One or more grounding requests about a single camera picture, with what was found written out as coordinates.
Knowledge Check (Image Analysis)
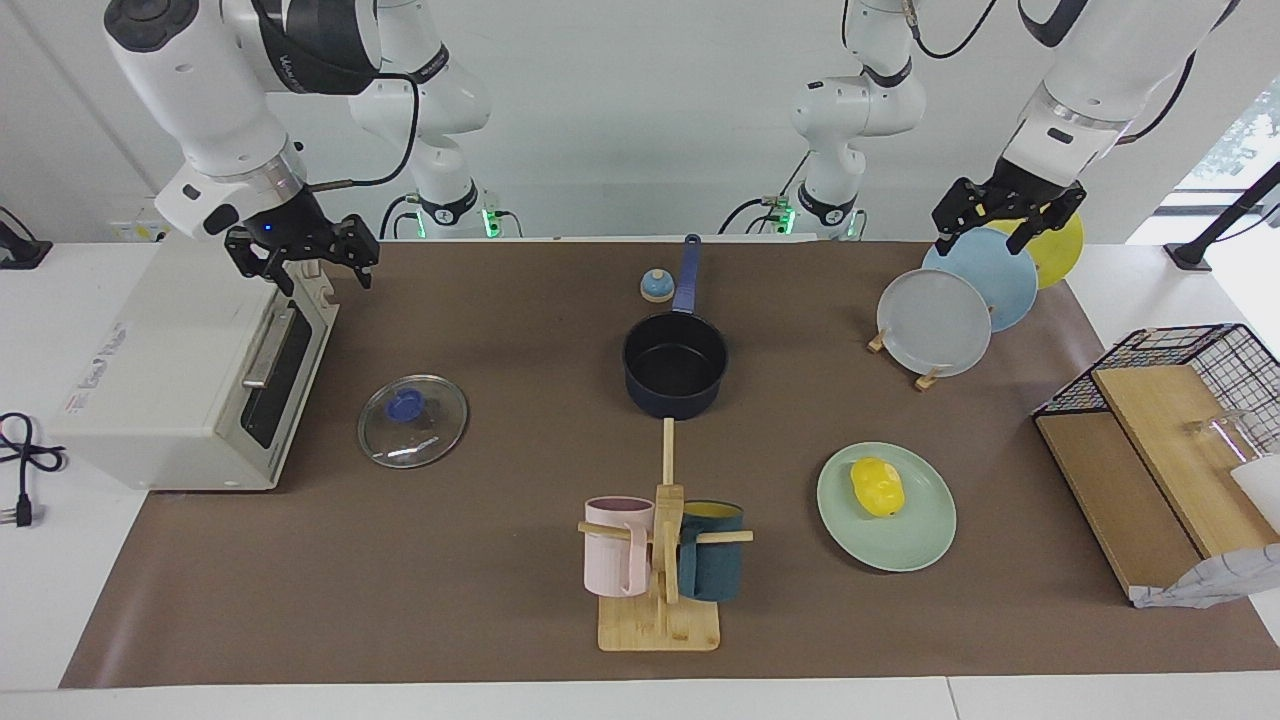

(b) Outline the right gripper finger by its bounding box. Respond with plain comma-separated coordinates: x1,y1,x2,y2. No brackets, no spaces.
338,215,379,291
228,238,296,297

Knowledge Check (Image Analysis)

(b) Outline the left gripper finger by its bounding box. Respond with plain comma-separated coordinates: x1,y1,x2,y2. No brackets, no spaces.
1007,185,1087,253
933,178,986,256

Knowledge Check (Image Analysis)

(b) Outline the glass lid blue knob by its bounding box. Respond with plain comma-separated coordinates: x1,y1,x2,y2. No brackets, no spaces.
357,374,470,469

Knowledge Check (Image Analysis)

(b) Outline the yellow potato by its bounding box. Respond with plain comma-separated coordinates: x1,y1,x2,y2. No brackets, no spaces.
850,458,906,518

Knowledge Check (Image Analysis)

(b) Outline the yellow plate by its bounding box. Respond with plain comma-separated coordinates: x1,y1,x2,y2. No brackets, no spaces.
985,208,1085,290

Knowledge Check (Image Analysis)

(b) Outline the light blue plate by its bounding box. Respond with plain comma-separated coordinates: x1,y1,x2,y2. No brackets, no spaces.
922,227,1039,333

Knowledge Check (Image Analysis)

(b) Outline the grey plate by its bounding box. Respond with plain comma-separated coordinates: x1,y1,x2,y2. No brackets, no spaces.
877,268,993,378

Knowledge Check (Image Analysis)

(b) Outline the light green plate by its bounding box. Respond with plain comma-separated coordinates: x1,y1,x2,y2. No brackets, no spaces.
817,442,958,573

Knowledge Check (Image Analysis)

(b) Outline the white power strip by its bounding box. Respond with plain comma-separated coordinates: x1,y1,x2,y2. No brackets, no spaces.
108,198,171,243

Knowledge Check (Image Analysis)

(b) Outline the wooden dish rack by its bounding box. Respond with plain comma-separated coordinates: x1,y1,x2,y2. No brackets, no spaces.
867,325,946,391

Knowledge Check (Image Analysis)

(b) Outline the beige toaster oven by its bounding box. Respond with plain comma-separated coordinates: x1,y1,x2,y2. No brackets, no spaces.
50,240,341,491

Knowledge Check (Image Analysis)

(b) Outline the black table clamp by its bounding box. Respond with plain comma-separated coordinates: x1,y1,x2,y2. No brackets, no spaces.
0,205,53,271

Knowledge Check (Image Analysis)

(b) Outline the wooden box with mesh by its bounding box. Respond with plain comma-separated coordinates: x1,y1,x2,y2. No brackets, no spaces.
1035,365,1280,601

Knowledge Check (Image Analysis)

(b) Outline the dark blue saucepan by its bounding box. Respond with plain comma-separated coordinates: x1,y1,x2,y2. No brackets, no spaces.
622,233,729,419

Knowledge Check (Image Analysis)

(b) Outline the white plastic container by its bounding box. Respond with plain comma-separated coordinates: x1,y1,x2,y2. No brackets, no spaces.
1230,455,1280,506

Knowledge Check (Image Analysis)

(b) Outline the brown paper table mat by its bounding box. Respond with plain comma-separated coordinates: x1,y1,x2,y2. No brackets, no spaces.
60,240,1280,689

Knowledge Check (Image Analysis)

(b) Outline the pink mug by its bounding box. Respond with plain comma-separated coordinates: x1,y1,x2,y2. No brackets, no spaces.
584,496,656,598

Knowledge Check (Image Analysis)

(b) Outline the grey checked cloth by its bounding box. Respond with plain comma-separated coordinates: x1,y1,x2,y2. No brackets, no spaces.
1130,543,1280,609

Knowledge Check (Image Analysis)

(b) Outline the dark teal mug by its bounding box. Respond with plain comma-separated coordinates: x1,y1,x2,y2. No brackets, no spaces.
677,500,746,602

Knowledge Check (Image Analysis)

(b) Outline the wooden mug tree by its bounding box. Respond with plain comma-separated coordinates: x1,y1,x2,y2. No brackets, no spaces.
578,418,753,653

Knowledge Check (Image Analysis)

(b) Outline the black arm base cable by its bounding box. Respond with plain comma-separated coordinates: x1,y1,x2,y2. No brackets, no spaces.
718,150,813,237
378,193,421,241

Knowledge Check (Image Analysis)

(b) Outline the black camera stand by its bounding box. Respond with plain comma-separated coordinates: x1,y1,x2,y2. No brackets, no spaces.
1165,160,1280,271

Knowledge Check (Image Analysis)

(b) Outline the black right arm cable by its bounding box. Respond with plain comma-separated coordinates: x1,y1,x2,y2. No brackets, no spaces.
308,70,421,193

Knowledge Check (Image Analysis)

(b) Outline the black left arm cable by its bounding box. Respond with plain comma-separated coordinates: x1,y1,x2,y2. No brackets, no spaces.
905,0,1201,146

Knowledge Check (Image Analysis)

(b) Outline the black wire basket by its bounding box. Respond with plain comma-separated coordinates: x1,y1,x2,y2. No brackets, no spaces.
1033,323,1280,456

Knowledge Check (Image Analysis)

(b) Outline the black power cord with plug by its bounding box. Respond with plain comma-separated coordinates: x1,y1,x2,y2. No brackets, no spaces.
0,412,66,529

